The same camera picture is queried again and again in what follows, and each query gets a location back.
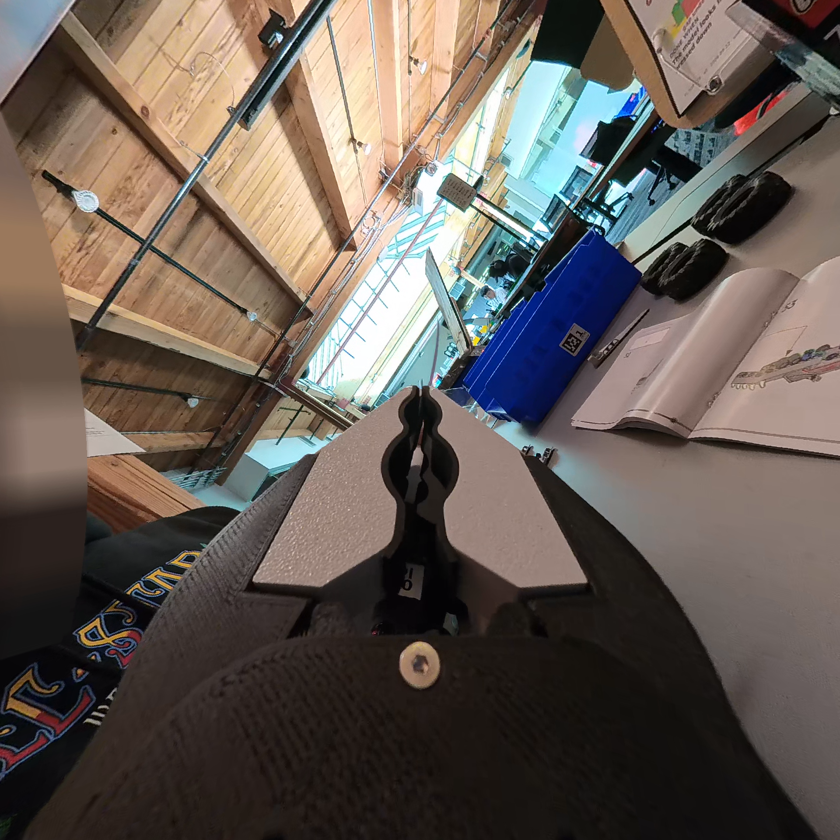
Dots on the white printed instruction sheet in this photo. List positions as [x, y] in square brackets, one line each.
[695, 52]

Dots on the grey flat strip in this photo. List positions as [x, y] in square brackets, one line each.
[617, 340]

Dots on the studio light panel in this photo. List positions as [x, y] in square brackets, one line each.
[459, 191]

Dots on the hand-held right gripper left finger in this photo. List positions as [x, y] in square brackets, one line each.
[328, 518]

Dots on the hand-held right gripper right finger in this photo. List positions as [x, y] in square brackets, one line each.
[505, 525]

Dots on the small black toy part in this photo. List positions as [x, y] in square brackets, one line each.
[535, 453]

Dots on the brown rounded board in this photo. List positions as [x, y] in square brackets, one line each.
[607, 59]

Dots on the grey desk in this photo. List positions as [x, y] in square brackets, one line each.
[656, 525]

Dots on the blue plastic bin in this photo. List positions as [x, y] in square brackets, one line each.
[571, 295]
[480, 384]

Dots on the grey upright panel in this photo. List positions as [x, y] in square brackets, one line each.
[446, 308]

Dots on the red black box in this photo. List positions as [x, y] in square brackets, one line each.
[754, 115]

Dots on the open instruction booklet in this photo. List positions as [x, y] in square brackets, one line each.
[722, 367]

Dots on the wooden display board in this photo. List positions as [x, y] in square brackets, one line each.
[689, 121]

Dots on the black monitor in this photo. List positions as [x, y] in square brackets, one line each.
[564, 33]

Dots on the black toy tire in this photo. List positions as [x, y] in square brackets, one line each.
[702, 269]
[712, 210]
[656, 272]
[764, 207]

